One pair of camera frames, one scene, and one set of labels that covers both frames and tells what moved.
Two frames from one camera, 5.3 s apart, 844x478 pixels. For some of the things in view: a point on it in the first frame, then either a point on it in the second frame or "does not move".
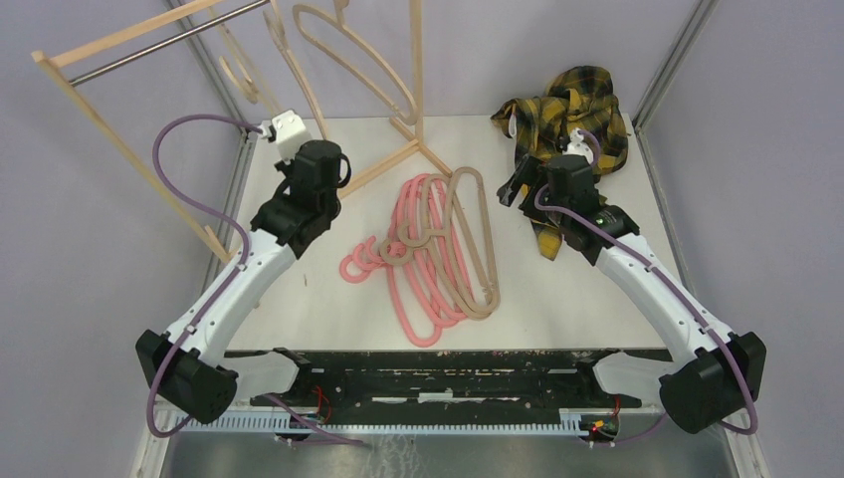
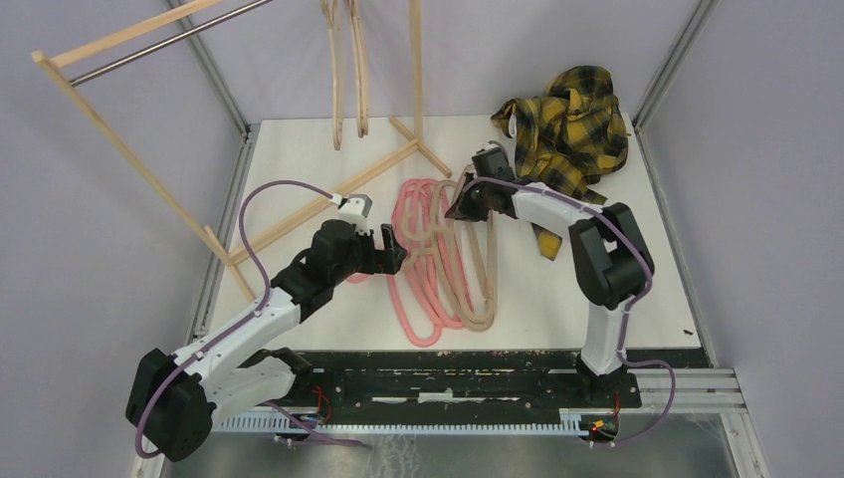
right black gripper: x=529 y=172 → x=463 y=209
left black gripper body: x=286 y=168 → x=357 y=260
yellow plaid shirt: x=576 y=99 does not move
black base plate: x=414 y=383 does not move
